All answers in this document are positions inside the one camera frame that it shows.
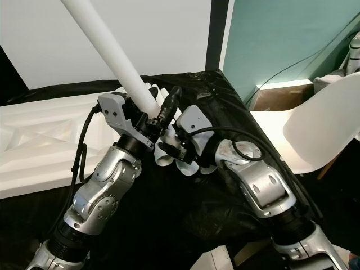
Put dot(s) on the grey metallic device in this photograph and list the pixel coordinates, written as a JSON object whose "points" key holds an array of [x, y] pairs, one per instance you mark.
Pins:
{"points": [[354, 53]]}

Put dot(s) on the white plastic shell chair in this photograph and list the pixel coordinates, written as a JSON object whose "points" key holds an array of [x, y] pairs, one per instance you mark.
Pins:
{"points": [[304, 140]]}

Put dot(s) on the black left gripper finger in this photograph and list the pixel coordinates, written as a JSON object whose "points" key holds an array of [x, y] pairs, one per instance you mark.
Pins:
{"points": [[170, 104]]}

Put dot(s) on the dark grey post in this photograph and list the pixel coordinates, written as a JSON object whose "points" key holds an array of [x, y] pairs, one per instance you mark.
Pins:
{"points": [[217, 34]]}

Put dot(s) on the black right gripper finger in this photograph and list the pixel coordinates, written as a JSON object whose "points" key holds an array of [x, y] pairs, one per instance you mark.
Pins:
{"points": [[169, 151]]}

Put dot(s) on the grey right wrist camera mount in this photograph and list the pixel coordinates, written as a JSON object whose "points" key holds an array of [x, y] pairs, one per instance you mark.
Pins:
{"points": [[194, 121]]}

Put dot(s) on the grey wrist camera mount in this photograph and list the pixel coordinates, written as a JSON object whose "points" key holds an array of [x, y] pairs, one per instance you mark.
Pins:
{"points": [[194, 121], [115, 109]]}

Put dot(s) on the large white board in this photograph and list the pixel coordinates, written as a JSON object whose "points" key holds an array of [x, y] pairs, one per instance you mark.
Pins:
{"points": [[34, 34]]}

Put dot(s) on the black plastic sheet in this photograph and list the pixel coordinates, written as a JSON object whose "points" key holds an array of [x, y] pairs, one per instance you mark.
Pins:
{"points": [[202, 225]]}

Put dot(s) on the light grey cushion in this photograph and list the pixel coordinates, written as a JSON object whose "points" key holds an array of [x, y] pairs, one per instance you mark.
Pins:
{"points": [[326, 83]]}

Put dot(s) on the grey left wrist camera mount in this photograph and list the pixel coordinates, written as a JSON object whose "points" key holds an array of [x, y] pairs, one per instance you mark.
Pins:
{"points": [[115, 109]]}

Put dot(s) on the white plastic children table top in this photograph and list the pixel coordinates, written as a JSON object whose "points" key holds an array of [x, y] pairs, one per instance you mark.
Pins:
{"points": [[45, 140]]}

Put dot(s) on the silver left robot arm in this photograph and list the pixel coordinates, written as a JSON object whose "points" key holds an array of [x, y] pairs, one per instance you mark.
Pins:
{"points": [[101, 185]]}

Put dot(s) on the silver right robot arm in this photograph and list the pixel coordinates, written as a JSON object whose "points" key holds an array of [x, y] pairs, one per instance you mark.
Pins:
{"points": [[264, 188]]}

